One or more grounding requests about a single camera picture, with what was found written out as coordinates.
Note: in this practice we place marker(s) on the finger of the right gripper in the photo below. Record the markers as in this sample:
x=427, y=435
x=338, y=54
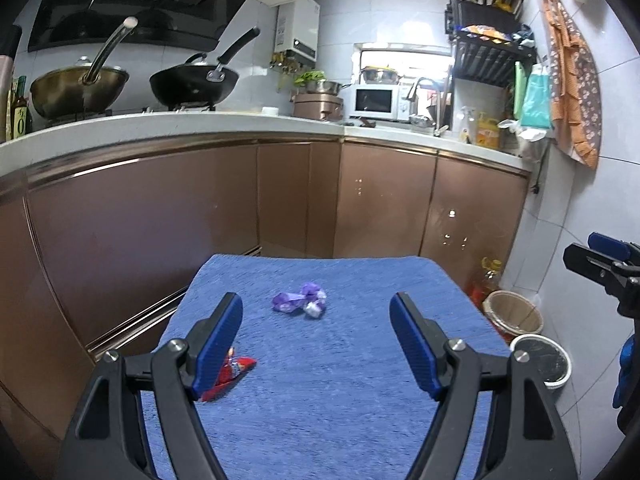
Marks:
x=595, y=267
x=615, y=249

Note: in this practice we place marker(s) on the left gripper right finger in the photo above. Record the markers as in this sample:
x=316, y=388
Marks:
x=525, y=437

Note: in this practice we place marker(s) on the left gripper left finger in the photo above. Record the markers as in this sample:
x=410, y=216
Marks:
x=106, y=438

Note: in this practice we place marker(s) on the small red candy wrapper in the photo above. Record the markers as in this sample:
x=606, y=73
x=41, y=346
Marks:
x=234, y=369

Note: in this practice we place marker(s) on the white trash bin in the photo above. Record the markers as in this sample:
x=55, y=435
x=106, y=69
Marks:
x=552, y=361

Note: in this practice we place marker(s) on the beige trash bin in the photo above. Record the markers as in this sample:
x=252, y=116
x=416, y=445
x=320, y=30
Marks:
x=512, y=315

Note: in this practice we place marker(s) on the blue gloved hand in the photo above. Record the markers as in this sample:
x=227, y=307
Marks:
x=626, y=395

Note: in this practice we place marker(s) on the cooking oil bottle floor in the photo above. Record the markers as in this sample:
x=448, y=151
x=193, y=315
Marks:
x=484, y=281

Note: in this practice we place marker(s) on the teal plastic bag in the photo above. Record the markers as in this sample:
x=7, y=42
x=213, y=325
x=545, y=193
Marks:
x=535, y=111

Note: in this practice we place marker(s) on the orange brown apron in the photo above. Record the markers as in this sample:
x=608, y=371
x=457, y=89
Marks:
x=576, y=101

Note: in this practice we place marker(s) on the yellow oil bottle counter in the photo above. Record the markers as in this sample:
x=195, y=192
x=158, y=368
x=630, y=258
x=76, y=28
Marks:
x=487, y=132

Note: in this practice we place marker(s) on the white spray bottle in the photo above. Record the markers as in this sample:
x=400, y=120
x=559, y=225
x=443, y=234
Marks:
x=467, y=125

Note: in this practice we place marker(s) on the green cutting board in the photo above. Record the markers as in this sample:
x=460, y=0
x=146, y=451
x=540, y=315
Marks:
x=519, y=89

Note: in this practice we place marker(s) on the blue towel mat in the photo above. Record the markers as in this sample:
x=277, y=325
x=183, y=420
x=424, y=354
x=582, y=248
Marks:
x=330, y=397

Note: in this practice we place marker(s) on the chrome faucet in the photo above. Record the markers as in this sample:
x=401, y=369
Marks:
x=427, y=106

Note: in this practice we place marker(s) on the brown base cabinets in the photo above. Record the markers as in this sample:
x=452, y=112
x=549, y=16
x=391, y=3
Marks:
x=96, y=248

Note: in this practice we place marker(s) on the purple wrapper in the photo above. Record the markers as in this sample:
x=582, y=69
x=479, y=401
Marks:
x=314, y=303
x=288, y=302

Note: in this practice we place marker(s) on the white microwave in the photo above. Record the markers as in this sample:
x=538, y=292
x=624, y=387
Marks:
x=377, y=101

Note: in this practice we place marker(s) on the black dish rack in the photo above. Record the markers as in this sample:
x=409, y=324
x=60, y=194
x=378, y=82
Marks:
x=489, y=40

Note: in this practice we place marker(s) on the steel pot on microwave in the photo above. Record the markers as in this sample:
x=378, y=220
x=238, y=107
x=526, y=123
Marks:
x=379, y=75

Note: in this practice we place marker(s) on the brown rice cooker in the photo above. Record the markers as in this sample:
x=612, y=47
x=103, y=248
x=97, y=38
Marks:
x=318, y=106

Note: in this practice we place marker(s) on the steel pot with greens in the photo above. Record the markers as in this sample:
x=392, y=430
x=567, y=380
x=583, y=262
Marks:
x=314, y=81

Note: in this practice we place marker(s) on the olive oil bottle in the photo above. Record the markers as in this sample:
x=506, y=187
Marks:
x=20, y=110

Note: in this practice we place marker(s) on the golden steel wok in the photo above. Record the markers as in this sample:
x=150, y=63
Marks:
x=88, y=87

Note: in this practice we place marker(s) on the black wok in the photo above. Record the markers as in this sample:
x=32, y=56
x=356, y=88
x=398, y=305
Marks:
x=195, y=82

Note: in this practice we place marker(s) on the white water heater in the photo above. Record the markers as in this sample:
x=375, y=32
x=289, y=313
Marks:
x=297, y=31

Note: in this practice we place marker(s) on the black range hood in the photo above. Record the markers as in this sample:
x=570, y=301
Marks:
x=187, y=24

